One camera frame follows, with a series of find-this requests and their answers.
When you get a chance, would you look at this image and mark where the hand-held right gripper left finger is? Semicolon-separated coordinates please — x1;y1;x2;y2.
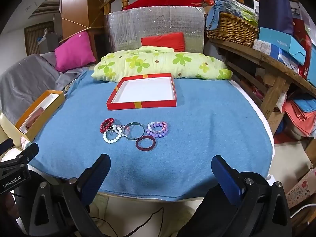
30;154;111;230

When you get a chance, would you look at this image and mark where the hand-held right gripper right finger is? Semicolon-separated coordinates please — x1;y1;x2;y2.
211;155;292;232

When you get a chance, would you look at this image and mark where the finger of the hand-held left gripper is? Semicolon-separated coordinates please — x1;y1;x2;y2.
0;143;39;176
0;138;14;155

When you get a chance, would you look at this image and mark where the white bead bracelet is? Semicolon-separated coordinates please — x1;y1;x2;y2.
103;128;123;144

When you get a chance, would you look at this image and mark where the maroon ring bangle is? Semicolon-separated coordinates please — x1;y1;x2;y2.
135;136;156;151

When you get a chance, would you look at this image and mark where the red bead bracelet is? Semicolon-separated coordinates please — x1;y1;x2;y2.
100;118;115;133

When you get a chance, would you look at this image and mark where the clear bead bracelet pink charm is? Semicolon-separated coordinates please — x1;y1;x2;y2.
113;124;126;137

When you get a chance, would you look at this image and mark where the purple bead bracelet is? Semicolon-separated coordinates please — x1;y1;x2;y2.
146;122;169;138

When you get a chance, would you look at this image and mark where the pink and clear bead bracelet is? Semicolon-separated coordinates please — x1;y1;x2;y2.
155;121;169;132

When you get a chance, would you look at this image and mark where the red shallow gift box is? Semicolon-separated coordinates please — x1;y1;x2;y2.
106;73;177;110

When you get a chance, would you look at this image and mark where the blue fleece blanket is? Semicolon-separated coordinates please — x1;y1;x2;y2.
29;69;275;201

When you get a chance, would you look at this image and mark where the orange cardboard box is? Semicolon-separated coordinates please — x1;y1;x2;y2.
14;90;66;142

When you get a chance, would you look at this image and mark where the grey cloth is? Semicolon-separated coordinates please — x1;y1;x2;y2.
0;52;84;125

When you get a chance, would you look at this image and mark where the floral cardboard box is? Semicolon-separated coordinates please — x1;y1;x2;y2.
286;168;316;209

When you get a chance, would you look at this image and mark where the stack of pink folded cloths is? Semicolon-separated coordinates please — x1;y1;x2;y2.
285;99;316;139

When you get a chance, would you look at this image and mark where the pink pillow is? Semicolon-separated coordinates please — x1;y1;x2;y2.
54;31;96;73

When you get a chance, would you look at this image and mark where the wooden bench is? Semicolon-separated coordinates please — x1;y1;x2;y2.
210;38;316;121

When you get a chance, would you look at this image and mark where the green floral pillow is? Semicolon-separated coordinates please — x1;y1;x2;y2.
91;45;234;82

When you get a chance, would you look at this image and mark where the white patterned box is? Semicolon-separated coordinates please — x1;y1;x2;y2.
253;39;280;55

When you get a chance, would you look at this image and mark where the blue cardboard box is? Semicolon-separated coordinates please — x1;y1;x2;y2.
258;27;307;66

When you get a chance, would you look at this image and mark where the wicker basket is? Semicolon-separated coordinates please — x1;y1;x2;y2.
206;12;260;48

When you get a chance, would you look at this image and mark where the red pillow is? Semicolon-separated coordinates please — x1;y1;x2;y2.
140;32;186;53

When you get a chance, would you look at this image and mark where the curved wooden panel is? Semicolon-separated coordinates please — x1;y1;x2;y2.
60;0;105;43

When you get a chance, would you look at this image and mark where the red bag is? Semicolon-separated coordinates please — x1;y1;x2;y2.
292;17;313;80

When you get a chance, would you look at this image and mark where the silver foil insulation panel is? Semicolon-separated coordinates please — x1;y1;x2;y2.
106;6;206;54

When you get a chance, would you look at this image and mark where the blue cloth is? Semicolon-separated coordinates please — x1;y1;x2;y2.
206;0;234;29

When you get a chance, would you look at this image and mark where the navy bag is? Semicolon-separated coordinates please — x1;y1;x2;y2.
257;0;295;35

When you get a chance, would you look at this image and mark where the black cable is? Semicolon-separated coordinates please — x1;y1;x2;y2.
92;207;165;237

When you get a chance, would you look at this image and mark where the white cable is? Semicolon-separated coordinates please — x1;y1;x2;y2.
290;203;314;219

